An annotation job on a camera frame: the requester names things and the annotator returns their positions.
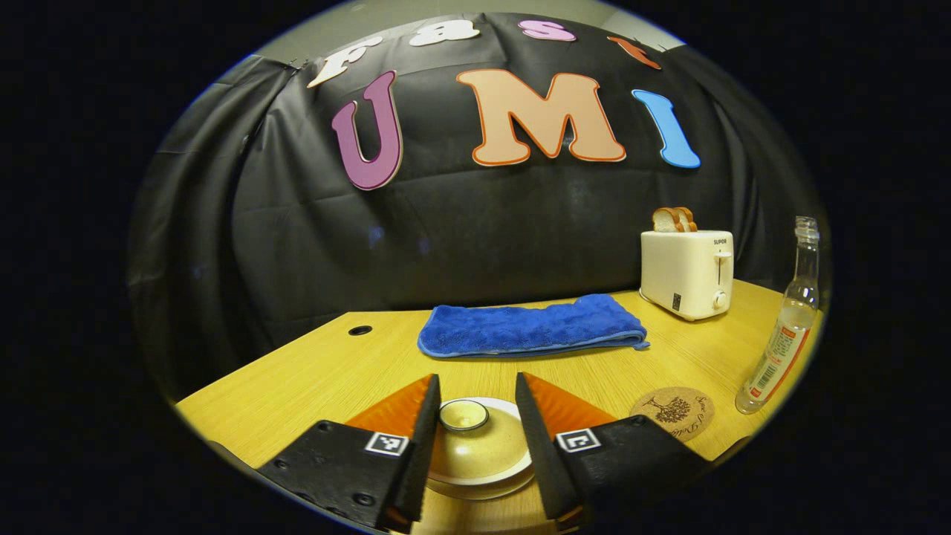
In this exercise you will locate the black backdrop cloth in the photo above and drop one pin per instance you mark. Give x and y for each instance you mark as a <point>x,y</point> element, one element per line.
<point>297,245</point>

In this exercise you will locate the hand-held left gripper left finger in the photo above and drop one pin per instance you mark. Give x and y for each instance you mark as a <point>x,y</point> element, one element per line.
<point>416,475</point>

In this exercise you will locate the blue towel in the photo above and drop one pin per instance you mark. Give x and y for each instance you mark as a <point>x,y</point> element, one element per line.
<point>527,327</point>

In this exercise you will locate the yellow saucer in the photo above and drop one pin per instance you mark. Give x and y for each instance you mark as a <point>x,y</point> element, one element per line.
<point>483,494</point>

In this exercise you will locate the white toaster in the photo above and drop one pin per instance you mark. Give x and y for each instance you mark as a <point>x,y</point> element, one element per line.
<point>683,275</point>

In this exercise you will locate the clear water bottle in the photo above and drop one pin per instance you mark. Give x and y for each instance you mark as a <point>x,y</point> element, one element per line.
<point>780,349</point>

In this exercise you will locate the yellow teacup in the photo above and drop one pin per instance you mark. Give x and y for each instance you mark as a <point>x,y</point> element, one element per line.
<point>499,402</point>

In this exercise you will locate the yellow teacup lid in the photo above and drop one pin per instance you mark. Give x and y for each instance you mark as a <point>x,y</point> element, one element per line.
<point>483,449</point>

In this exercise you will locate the round cork coaster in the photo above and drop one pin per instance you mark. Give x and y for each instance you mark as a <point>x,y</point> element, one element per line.
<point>672,412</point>

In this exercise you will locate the toast bread slice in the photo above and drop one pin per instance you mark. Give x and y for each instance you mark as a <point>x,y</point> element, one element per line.
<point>663,221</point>
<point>689,219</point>

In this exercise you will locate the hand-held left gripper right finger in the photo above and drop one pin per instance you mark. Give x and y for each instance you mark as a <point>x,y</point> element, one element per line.
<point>546,468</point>

